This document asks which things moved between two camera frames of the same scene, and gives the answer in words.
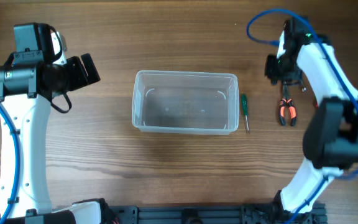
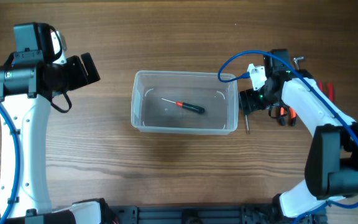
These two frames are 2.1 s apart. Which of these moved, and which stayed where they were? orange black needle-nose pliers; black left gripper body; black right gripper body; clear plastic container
Moved: black right gripper body
Stayed: orange black needle-nose pliers; black left gripper body; clear plastic container
